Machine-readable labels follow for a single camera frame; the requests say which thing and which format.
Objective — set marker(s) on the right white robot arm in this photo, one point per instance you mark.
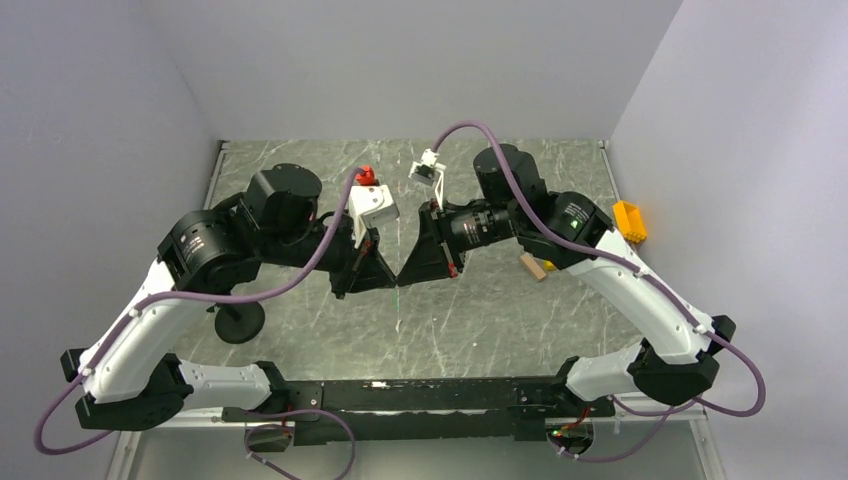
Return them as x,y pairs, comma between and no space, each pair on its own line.
671,364

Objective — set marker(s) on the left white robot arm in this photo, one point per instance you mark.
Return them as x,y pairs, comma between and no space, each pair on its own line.
132,380

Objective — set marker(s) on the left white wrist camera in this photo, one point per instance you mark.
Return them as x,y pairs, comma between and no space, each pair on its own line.
370,207

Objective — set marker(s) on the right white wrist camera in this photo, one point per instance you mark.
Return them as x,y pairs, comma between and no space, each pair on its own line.
430,172

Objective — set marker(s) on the yellow plastic bin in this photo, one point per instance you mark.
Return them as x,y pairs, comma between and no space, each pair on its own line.
629,222

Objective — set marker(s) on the tan rectangular wooden block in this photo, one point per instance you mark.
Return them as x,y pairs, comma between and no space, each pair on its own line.
533,267

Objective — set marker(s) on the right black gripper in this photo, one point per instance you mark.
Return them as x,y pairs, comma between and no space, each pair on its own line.
430,258

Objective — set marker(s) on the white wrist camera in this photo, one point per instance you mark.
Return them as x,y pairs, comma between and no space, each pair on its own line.
430,172
370,207

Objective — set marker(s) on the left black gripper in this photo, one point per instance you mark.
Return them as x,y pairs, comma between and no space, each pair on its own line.
372,271

